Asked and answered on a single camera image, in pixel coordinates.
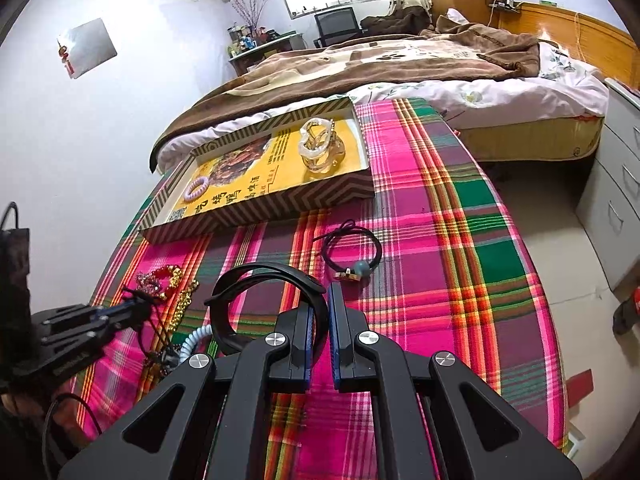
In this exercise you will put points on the power strip with plugs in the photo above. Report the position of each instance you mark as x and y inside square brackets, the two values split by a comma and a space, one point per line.
[502, 5]

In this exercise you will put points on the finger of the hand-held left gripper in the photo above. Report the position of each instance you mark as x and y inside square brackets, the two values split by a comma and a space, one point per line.
[127, 306]
[112, 325]

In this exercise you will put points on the white drawer cabinet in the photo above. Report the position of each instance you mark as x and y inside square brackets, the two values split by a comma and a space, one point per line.
[615, 185]

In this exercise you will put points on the yellow bed base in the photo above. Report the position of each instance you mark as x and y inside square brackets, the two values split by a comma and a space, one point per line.
[525, 142]

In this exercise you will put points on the group of bottles and jars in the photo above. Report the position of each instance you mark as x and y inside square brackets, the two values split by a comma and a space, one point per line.
[245, 40]

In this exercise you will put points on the zigzag patterned cardboard box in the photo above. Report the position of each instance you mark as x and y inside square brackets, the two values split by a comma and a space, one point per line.
[280, 205]

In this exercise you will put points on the red hanging ornament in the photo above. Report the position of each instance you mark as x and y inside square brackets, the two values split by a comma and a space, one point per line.
[66, 62]

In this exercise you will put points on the brown patterned blanket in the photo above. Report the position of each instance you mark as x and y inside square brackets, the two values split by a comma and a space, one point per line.
[300, 70]

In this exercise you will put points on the brown cloth heap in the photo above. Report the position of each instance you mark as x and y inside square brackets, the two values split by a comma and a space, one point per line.
[395, 19]

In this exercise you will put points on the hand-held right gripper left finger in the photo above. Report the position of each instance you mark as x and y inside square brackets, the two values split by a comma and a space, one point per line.
[310, 332]

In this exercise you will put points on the clear acrylic hair claw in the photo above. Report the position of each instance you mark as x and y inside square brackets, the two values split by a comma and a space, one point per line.
[312, 152]

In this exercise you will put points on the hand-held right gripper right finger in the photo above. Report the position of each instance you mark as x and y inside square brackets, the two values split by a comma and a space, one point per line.
[336, 340]

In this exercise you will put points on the small desk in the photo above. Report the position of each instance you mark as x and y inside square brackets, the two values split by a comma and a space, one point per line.
[260, 52]

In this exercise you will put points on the white pillow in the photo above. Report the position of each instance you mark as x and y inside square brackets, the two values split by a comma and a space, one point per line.
[455, 15]

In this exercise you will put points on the red card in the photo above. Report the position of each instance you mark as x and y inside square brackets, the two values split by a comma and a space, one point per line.
[580, 385]

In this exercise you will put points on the black wristband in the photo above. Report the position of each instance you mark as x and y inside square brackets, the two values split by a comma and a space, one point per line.
[300, 276]

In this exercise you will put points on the decorative dried branches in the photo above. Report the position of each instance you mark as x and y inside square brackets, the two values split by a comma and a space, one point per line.
[252, 10]

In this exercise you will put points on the silver wall board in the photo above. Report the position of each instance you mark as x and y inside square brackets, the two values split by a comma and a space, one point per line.
[90, 47]

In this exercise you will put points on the black office chair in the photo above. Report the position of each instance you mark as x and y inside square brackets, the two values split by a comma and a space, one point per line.
[337, 22]

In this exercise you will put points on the wooden headboard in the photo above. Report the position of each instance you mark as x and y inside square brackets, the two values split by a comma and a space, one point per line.
[600, 40]

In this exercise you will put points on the pink plaid tablecloth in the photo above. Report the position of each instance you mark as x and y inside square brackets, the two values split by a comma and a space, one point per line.
[450, 260]

